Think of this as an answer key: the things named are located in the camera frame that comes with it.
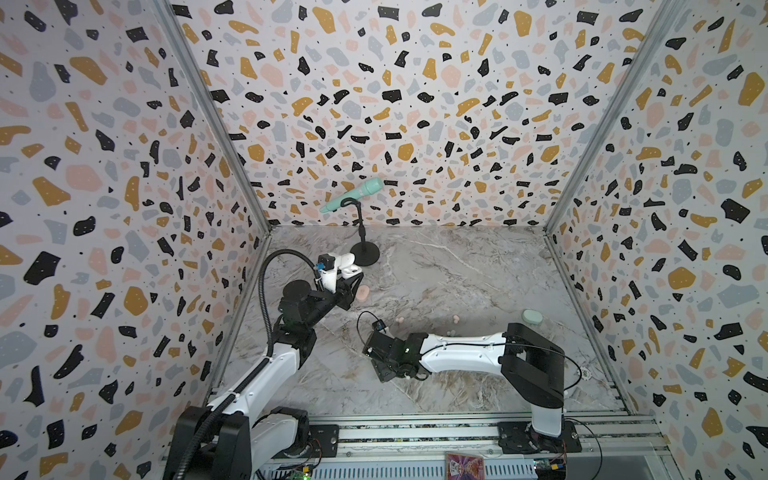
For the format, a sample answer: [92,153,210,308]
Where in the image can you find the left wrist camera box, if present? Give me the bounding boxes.
[316,253,347,293]

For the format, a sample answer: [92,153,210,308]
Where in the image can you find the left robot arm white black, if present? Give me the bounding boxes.
[163,272,364,479]

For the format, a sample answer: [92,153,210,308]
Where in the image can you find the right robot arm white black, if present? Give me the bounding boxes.
[363,323,567,439]

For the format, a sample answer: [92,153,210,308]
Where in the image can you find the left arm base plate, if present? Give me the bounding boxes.
[271,424,340,461]

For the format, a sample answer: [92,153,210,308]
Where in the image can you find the white earbud charging case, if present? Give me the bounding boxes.
[335,253,362,279]

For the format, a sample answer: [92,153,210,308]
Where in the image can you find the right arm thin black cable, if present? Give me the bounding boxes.
[356,310,604,480]

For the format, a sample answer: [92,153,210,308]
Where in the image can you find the mint green microphone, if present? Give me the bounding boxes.
[320,178,384,214]

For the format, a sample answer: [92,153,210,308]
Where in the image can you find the colourful card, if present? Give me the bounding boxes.
[445,453,486,480]

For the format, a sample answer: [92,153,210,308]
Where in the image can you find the pink earbud charging case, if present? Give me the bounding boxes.
[356,285,370,303]

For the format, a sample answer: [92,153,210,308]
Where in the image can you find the aluminium rail frame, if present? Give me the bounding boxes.
[254,412,683,479]

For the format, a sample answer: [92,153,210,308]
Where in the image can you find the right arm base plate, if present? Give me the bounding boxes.
[497,420,583,455]

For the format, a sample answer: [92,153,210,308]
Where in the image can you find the mint green earbud charging case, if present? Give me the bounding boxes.
[521,309,544,325]

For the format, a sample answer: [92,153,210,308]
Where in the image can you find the black microphone stand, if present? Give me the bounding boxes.
[340,198,380,267]

